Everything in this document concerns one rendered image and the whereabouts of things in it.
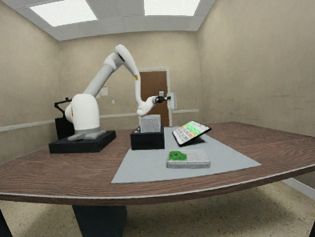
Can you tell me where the status display panel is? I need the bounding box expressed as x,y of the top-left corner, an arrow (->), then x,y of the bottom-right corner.
172,121 -> 212,147

